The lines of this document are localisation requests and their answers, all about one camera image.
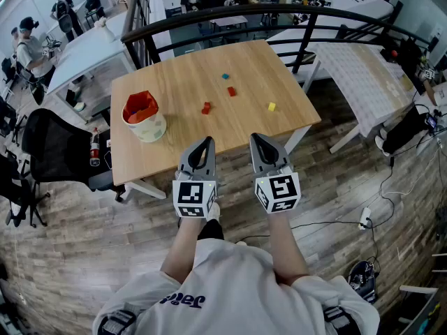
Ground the white long table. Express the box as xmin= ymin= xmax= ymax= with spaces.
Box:
xmin=267 ymin=0 xmax=395 ymax=54

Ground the cream bucket with orange liner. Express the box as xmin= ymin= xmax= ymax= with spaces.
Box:
xmin=121 ymin=91 xmax=168 ymax=144

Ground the person's white shoe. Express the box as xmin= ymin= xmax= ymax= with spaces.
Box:
xmin=205 ymin=202 xmax=221 ymax=223

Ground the black swivel chair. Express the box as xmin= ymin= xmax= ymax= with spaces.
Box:
xmin=1 ymin=57 xmax=18 ymax=83
xmin=0 ymin=151 xmax=52 ymax=228

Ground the table with patterned cloth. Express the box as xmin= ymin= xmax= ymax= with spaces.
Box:
xmin=312 ymin=42 xmax=416 ymax=155

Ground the person's black trouser leg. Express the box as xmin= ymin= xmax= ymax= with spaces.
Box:
xmin=197 ymin=218 xmax=224 ymax=240

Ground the person's white shirt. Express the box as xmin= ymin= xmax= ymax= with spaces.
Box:
xmin=92 ymin=238 xmax=381 ymax=335

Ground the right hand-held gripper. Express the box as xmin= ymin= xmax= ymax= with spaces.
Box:
xmin=249 ymin=133 xmax=302 ymax=215

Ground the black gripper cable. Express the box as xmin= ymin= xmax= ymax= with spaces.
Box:
xmin=233 ymin=220 xmax=362 ymax=244

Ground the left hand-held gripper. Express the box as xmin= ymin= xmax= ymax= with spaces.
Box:
xmin=172 ymin=136 xmax=219 ymax=219

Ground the gray black harness strap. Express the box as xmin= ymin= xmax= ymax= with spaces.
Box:
xmin=97 ymin=308 xmax=137 ymax=335
xmin=323 ymin=305 xmax=362 ymax=335

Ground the black mesh office chair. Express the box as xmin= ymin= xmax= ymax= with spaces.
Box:
xmin=21 ymin=108 xmax=126 ymax=202

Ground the person's right forearm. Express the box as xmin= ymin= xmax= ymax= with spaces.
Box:
xmin=267 ymin=211 xmax=312 ymax=288

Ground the white power strip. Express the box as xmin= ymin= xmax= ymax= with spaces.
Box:
xmin=358 ymin=207 xmax=372 ymax=230

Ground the black metal railing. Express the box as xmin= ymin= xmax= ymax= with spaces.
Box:
xmin=120 ymin=3 xmax=441 ymax=75

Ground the red label soda bottle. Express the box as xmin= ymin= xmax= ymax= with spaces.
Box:
xmin=89 ymin=127 xmax=101 ymax=168

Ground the black round device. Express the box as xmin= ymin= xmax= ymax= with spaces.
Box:
xmin=348 ymin=260 xmax=378 ymax=305

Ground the white vase with flowers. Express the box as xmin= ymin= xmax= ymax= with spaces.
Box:
xmin=94 ymin=16 xmax=115 ymax=44

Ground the person's left forearm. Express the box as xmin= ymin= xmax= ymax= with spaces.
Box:
xmin=159 ymin=216 xmax=207 ymax=285

